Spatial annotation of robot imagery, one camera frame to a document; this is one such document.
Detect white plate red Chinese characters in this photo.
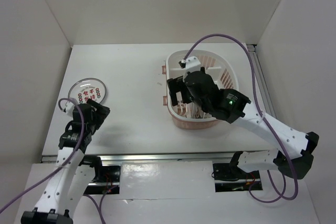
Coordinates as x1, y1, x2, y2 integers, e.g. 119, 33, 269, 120
68, 78, 107, 104

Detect white plate orange sunburst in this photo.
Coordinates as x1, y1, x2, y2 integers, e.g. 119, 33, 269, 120
193, 105, 212, 119

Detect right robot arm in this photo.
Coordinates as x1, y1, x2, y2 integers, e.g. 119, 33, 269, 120
167, 68, 319, 179

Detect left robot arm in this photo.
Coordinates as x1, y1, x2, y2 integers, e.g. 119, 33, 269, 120
20, 100, 110, 223

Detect white dish rack basket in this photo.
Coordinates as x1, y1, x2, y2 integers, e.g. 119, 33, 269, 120
165, 50, 240, 123

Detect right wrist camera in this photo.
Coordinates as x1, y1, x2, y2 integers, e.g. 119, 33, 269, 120
178, 57, 201, 74

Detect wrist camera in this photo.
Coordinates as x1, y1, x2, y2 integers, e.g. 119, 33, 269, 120
178, 57, 201, 74
61, 100, 78, 116

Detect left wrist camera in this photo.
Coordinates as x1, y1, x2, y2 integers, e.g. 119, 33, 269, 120
61, 100, 78, 116

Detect aluminium table edge rail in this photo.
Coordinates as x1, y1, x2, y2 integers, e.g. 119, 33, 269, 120
41, 152, 279, 162

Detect aluminium side rail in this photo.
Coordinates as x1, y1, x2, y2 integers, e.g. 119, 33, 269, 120
247, 44, 276, 118

